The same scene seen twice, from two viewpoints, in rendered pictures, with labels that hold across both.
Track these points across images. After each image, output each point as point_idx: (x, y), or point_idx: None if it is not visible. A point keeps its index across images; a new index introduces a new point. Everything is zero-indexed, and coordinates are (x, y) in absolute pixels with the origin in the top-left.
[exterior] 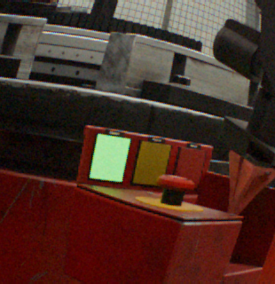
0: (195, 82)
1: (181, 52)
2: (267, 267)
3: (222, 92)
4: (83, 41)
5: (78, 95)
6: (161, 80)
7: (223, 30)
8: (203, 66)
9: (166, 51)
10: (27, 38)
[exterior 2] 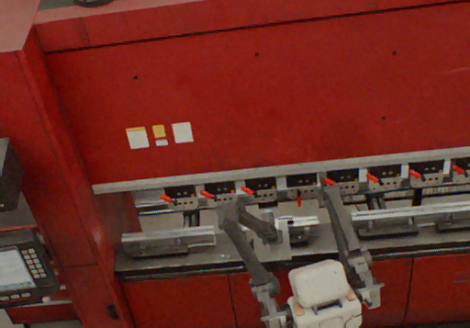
0: (379, 224)
1: (371, 220)
2: (419, 275)
3: (393, 223)
4: (366, 185)
5: (321, 254)
6: (365, 227)
7: (338, 260)
8: (382, 220)
9: (365, 220)
10: (313, 228)
